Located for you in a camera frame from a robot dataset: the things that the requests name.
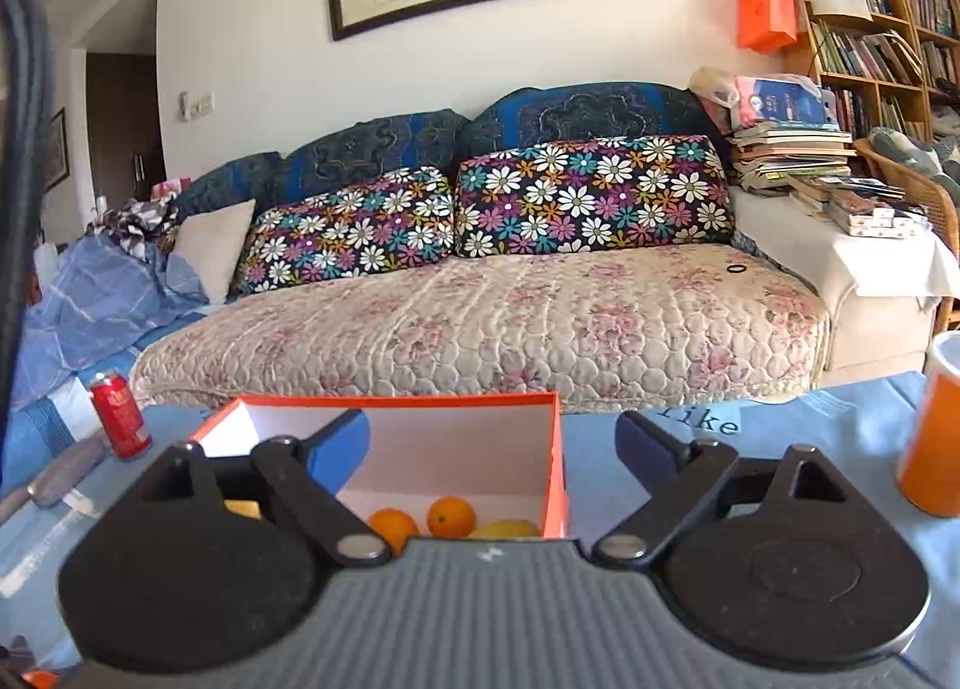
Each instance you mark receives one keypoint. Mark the grey blue cloth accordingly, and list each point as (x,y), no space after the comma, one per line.
(907,149)

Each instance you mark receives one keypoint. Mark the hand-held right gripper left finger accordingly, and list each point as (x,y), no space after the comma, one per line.
(337,453)

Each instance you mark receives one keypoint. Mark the white plastic bag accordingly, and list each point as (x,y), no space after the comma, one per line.
(712,85)

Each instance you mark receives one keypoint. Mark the brown door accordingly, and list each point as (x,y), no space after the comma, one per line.
(124,127)

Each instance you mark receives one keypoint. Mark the floral cushion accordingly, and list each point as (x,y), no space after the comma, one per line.
(592,194)
(352,232)

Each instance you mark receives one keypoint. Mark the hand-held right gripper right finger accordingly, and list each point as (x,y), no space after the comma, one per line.
(645,449)

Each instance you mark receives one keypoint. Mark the round yellow pear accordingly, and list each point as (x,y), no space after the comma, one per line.
(241,507)

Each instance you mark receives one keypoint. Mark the blue pink package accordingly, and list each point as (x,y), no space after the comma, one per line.
(784,103)

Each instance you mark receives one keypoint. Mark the blue patterned back cushion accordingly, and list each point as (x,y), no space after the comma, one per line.
(225,183)
(600,112)
(375,142)

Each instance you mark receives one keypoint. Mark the black white patterned cloth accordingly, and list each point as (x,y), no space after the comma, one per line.
(139,220)

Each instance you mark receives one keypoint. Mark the orange canister with white lid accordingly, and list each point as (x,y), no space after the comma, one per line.
(934,434)

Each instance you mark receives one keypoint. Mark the orange gift bag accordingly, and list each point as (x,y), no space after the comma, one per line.
(766,7)

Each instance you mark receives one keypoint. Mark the white pillow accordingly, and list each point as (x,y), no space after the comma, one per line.
(214,247)

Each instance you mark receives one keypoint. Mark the sofa with floral quilt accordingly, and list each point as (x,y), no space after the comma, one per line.
(487,329)

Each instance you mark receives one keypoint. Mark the red drink can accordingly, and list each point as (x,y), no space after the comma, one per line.
(120,413)

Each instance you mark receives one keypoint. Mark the wooden bookshelf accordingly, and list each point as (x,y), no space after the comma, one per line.
(870,59)

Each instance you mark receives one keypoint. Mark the white covered side table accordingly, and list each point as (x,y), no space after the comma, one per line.
(877,269)

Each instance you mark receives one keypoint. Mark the wicker chair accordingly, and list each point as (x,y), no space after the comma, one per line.
(926,209)

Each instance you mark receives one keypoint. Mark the white wall switch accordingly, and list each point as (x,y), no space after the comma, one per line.
(196,106)

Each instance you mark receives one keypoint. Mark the stack of books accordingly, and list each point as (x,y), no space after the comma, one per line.
(795,157)

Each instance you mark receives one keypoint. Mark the small tangerine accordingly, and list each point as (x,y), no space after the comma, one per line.
(394,528)

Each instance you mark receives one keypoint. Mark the orange cardboard box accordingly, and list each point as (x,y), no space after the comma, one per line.
(450,449)

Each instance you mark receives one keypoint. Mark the blue star print tablecloth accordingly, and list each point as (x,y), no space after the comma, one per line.
(787,419)

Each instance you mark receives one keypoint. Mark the long yellow pear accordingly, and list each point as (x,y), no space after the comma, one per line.
(510,528)

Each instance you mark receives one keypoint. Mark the small framed picture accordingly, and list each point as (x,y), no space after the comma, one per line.
(54,149)

